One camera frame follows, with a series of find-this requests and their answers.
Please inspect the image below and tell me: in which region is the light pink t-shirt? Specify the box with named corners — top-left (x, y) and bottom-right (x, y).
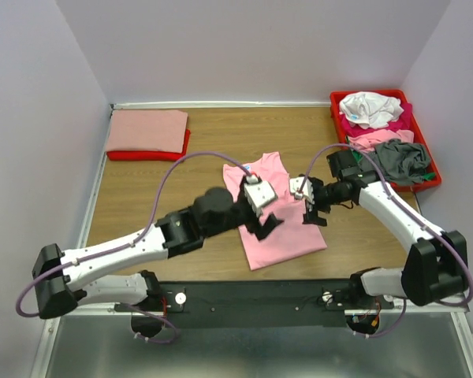
top-left (238, 151), bottom-right (327, 271)

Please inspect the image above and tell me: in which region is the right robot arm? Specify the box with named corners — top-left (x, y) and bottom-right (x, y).
top-left (289, 150), bottom-right (473, 309)

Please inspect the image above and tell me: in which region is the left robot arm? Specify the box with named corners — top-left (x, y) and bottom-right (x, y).
top-left (32, 182), bottom-right (282, 320)

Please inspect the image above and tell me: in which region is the green garment in bin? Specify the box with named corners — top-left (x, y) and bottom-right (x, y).
top-left (367, 151), bottom-right (431, 186)

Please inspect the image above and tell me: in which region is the salmon pink garment in bin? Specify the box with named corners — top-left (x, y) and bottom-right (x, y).
top-left (346, 129), bottom-right (415, 152)

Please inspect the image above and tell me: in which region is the grey garment in bin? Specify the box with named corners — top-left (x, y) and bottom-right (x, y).
top-left (367, 139), bottom-right (433, 186)

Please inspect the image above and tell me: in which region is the white t-shirt in bin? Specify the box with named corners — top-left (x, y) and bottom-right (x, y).
top-left (339, 91), bottom-right (404, 130)

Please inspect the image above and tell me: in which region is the magenta garment in bin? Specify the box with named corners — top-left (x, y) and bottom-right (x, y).
top-left (338, 102), bottom-right (412, 137)

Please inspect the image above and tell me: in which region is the folded pink t-shirt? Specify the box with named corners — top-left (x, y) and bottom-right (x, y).
top-left (106, 109), bottom-right (188, 153)

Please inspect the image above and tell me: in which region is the folded red t-shirt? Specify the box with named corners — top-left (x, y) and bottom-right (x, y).
top-left (106, 129), bottom-right (191, 162)

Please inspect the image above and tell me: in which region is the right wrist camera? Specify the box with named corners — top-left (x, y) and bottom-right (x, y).
top-left (289, 176), bottom-right (315, 205)

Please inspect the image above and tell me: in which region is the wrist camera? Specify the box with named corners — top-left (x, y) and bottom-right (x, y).
top-left (243, 175), bottom-right (278, 217)
top-left (289, 176), bottom-right (315, 205)

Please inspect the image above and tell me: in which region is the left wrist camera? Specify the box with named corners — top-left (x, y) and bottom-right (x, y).
top-left (243, 175), bottom-right (278, 217)

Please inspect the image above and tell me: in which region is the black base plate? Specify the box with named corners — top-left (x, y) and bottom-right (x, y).
top-left (137, 279), bottom-right (393, 328)

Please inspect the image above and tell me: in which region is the aluminium frame rail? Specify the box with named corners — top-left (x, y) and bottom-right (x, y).
top-left (31, 153), bottom-right (473, 378)

